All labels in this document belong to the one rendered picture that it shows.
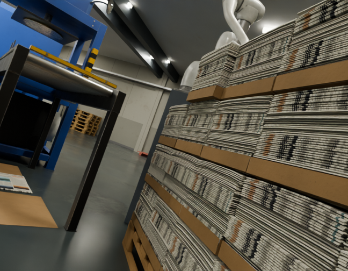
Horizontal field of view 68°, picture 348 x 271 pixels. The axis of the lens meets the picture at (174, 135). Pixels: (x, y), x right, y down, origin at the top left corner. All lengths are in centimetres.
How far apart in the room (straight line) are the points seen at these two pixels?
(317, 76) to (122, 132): 1008
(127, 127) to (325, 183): 1011
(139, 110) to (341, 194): 1008
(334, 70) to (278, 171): 24
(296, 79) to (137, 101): 999
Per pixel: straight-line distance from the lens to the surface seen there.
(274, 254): 60
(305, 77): 69
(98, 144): 146
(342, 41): 67
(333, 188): 53
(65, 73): 144
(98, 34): 291
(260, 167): 67
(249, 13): 212
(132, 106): 1062
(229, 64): 104
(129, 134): 1042
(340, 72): 63
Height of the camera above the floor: 60
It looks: 3 degrees up
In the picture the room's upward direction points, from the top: 20 degrees clockwise
